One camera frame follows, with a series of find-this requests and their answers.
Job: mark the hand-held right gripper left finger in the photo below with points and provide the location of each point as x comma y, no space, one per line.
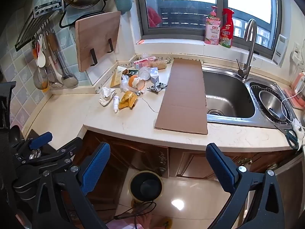
95,169

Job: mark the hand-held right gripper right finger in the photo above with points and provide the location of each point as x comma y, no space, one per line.
221,169

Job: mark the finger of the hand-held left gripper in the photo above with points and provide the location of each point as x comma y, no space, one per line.
40,140
71,145

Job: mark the round trash bin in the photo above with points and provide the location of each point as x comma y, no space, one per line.
145,186

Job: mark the white tissue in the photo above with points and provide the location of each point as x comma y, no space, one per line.
106,95

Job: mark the small white tube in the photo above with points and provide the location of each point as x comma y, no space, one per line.
116,103

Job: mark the gold foil wrapper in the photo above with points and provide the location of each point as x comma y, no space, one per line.
127,99

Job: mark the clear plastic bag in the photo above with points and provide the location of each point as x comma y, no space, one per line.
124,84

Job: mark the beige packet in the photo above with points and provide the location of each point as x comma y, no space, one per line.
118,76

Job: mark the orange paper cup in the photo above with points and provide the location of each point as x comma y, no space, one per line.
135,82

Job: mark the dark green box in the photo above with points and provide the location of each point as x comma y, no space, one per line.
133,72

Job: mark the clear plastic cup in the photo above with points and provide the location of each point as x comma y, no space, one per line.
144,73

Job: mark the black white wrapper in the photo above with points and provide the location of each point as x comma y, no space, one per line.
157,87

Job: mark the small white box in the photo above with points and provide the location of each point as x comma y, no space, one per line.
154,75

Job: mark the pink carton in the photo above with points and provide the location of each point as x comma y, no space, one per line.
145,63

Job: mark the loofah scrubber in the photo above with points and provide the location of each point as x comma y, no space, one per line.
159,64

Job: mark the green wrapper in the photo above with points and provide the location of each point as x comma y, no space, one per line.
168,60

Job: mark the mesh strainer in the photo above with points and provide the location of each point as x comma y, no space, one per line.
40,78

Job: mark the wooden kitchen cabinet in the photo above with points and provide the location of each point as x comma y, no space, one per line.
143,152

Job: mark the steel slotted spoon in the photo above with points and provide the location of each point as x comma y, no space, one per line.
54,84

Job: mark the white rice paddle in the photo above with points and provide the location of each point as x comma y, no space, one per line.
41,58

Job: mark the steel appliance door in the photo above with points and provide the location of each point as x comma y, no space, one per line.
290,183

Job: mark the person's foot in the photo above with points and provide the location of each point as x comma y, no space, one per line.
144,220

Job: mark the steel kitchen sink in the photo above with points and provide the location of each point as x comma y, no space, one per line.
226,95

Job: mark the steel bowl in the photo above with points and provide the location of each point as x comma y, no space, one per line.
269,102

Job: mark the brown cardboard sheet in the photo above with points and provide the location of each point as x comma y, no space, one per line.
183,95

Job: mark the black cutting board holder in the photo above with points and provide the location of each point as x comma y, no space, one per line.
93,57

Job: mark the wooden cutting board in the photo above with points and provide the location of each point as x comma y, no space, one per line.
95,38

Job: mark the steel faucet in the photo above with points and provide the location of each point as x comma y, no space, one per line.
247,59

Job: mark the pink small appliance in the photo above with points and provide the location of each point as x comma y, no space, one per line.
297,85

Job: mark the red spray bottle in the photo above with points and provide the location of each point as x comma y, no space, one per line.
226,32

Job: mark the pink dish soap bottle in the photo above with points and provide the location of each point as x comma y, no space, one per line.
212,31

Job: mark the blue utensil holder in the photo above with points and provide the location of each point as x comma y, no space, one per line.
123,3

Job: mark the red cloth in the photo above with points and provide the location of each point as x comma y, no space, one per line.
153,16

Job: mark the black wall shelf rack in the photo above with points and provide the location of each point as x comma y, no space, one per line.
31,28

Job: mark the white wall holder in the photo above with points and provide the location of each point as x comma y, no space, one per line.
280,50

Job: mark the white wall socket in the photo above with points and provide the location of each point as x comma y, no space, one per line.
296,54

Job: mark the grey window frame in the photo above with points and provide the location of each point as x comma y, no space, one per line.
181,32

